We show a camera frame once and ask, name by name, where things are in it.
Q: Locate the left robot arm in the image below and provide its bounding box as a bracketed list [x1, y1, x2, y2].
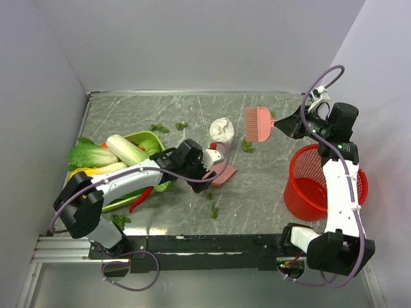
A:
[53, 139, 224, 258]

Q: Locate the green paper scrap by dustpan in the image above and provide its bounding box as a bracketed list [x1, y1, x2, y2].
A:
[211, 205, 220, 219]

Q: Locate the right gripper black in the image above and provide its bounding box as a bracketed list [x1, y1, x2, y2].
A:
[274, 105, 332, 142]

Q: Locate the round green cabbage toy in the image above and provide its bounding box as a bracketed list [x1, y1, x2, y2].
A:
[138, 139, 161, 155]

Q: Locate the napa cabbage toy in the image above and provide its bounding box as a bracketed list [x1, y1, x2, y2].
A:
[105, 135, 149, 167]

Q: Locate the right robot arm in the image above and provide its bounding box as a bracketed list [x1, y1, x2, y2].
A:
[274, 103, 375, 277]

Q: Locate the white paper roll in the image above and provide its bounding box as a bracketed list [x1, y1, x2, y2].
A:
[209, 117, 235, 148]

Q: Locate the green paper scrap small centre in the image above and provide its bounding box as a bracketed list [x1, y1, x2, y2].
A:
[206, 192, 214, 201]

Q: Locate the pink dustpan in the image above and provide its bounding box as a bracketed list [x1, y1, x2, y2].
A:
[203, 163, 237, 187]

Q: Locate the green lettuce leaf toy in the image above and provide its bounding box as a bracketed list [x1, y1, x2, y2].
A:
[67, 137, 118, 171]

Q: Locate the red mesh basket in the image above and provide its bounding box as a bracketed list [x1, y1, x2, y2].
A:
[284, 142, 369, 235]

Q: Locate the pink hand brush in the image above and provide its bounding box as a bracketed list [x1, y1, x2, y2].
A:
[245, 107, 275, 142]

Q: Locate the green paper scrap near roll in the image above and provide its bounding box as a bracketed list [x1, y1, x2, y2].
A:
[241, 138, 254, 153]

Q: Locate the green paper scrap back centre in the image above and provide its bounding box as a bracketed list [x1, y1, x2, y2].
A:
[175, 123, 188, 130]

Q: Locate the green paper scrap front left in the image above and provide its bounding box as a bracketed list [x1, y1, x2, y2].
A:
[110, 214, 132, 230]

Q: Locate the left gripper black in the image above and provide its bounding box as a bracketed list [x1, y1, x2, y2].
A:
[181, 152, 217, 193]

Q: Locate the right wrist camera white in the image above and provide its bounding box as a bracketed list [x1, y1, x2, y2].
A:
[308, 85, 330, 113]

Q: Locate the green vegetable tray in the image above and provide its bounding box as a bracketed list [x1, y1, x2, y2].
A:
[72, 130, 174, 213]

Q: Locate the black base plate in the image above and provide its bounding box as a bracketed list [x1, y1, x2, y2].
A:
[89, 234, 300, 273]

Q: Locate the aluminium rail frame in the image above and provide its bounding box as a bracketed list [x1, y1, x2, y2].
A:
[33, 234, 308, 266]

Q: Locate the red chili pepper toy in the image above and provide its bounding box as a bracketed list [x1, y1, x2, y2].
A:
[128, 186, 153, 213]

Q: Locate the yellow corn husk toy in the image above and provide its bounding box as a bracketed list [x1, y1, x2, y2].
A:
[68, 162, 127, 180]

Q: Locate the green paper scrap back left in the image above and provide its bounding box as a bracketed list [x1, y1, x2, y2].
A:
[150, 124, 170, 133]

